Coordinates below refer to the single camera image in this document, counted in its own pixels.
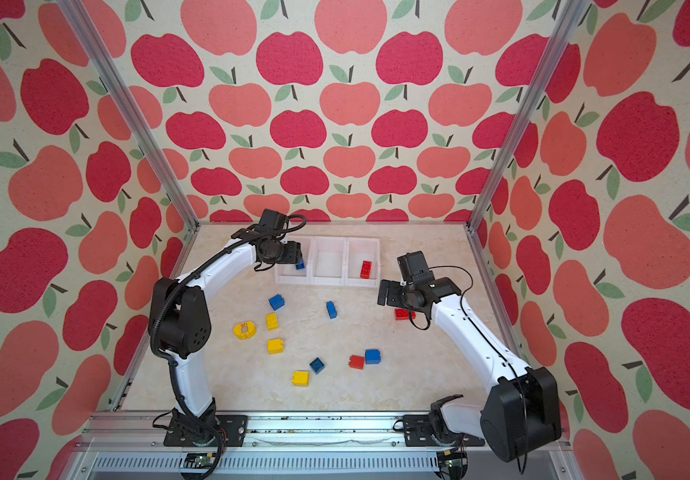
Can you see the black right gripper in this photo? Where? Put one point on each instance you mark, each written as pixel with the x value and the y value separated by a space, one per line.
pixel 391 298

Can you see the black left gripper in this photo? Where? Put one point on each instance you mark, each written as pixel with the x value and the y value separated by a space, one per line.
pixel 294 254

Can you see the red long lego brick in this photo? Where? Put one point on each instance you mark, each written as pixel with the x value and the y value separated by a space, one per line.
pixel 404 315

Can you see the yellow small lego brick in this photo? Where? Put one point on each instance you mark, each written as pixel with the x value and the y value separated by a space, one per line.
pixel 272 322

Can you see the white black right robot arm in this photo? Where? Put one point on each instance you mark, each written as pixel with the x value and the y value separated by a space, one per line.
pixel 521 412

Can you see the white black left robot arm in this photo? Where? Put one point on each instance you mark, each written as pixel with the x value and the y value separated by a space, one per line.
pixel 180 324

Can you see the white left plastic bin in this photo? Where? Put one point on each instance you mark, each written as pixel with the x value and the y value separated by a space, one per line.
pixel 290 274

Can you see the white middle plastic bin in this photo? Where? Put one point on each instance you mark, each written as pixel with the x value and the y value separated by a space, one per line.
pixel 329 255

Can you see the light blue lego brick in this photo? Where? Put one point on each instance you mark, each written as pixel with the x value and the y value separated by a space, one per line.
pixel 372 356

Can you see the yellow round lego piece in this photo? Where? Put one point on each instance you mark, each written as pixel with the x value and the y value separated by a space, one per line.
pixel 245 330

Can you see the red small lego brick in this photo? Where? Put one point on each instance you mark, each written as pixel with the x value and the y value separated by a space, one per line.
pixel 356 362

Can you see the yellow lego brick middle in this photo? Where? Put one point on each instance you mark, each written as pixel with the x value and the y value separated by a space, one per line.
pixel 275 346

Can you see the dark blue lego brick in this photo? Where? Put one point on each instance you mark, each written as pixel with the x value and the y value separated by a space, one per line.
pixel 317 365

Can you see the yellow lego brick front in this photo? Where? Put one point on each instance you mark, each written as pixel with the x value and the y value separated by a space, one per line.
pixel 301 378

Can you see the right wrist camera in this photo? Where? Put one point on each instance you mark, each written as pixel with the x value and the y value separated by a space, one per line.
pixel 414 269

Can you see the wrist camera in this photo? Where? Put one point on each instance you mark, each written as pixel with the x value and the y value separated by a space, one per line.
pixel 273 223
pixel 414 269

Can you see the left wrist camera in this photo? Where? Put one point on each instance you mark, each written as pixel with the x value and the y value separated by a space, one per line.
pixel 273 223

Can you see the left aluminium corner post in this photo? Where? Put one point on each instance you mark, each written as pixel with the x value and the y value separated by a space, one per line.
pixel 89 37

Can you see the aluminium corner post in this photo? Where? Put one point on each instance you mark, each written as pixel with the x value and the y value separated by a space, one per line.
pixel 89 37
pixel 566 23

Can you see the right aluminium corner post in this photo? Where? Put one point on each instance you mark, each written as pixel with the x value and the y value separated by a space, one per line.
pixel 566 23

